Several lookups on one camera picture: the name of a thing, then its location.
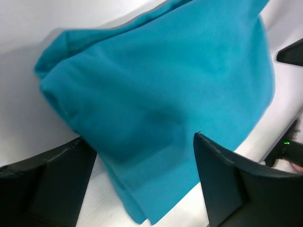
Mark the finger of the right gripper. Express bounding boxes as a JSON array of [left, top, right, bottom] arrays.
[[276, 39, 303, 67]]

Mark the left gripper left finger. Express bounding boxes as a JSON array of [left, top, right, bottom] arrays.
[[0, 137, 97, 227]]

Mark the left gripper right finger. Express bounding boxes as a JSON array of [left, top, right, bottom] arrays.
[[193, 133, 303, 227]]

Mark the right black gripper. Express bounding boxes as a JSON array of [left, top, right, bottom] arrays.
[[264, 119, 303, 167]]

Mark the dark teal t shirt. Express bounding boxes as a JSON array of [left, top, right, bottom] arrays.
[[35, 0, 274, 224]]

